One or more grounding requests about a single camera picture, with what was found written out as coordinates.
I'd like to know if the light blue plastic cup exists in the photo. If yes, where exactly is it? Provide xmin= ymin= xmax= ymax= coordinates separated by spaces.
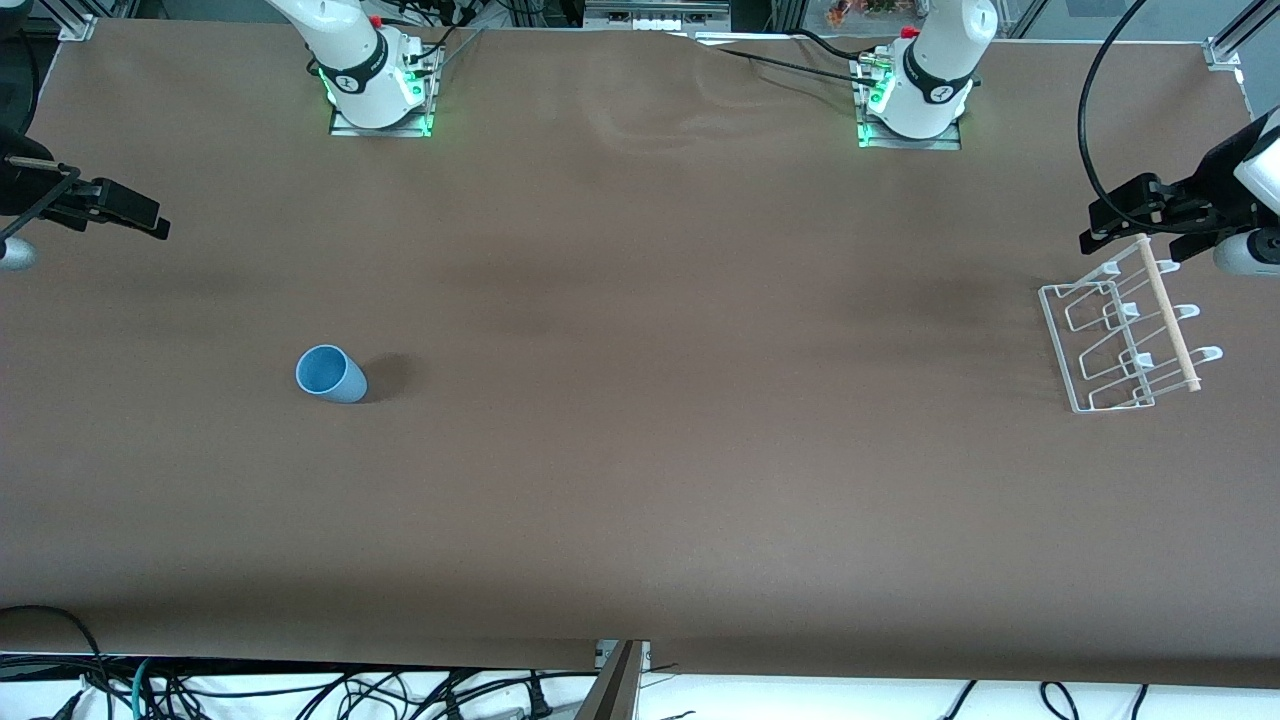
xmin=295 ymin=344 xmax=368 ymax=405

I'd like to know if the colourful packaging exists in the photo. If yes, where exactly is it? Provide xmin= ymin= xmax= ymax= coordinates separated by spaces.
xmin=825 ymin=0 xmax=936 ymax=29

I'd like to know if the grey power strip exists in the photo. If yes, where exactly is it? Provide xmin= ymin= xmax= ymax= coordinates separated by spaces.
xmin=583 ymin=0 xmax=733 ymax=31

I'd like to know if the table cover sheet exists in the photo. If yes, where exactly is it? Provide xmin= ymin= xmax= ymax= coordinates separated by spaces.
xmin=0 ymin=18 xmax=1280 ymax=691

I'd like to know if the metal table leg bar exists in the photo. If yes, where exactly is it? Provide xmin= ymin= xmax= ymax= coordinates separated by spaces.
xmin=578 ymin=640 xmax=643 ymax=720

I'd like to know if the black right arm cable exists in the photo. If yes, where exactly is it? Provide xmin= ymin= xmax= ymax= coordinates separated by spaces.
xmin=0 ymin=155 xmax=83 ymax=246

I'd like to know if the white wire cup rack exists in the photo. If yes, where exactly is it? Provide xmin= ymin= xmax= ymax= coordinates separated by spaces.
xmin=1038 ymin=233 xmax=1224 ymax=414

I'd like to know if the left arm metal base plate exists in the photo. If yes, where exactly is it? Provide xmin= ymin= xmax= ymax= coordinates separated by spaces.
xmin=855 ymin=55 xmax=963 ymax=151

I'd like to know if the short black table cable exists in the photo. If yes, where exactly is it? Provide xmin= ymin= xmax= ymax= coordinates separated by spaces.
xmin=795 ymin=28 xmax=876 ymax=63

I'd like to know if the long black table cable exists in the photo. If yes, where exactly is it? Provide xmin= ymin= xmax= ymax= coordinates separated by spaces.
xmin=690 ymin=33 xmax=886 ymax=89

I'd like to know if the thin grey cable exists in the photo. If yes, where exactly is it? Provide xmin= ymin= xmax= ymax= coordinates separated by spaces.
xmin=432 ymin=27 xmax=488 ymax=83

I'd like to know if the black looped floor cable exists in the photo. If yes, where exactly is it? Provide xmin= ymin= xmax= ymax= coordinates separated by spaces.
xmin=0 ymin=604 xmax=106 ymax=701

